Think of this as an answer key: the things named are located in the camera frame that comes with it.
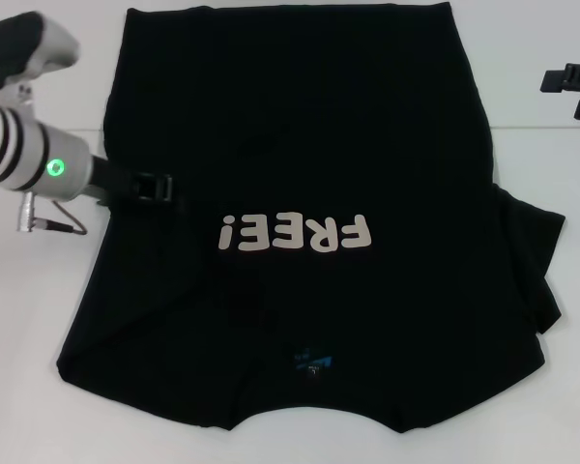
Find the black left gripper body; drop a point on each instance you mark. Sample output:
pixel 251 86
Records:
pixel 113 181

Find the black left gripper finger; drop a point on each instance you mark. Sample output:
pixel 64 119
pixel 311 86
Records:
pixel 162 188

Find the black shirt with FREE print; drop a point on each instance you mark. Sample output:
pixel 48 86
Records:
pixel 295 145

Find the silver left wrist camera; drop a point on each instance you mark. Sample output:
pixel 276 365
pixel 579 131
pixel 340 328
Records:
pixel 38 43

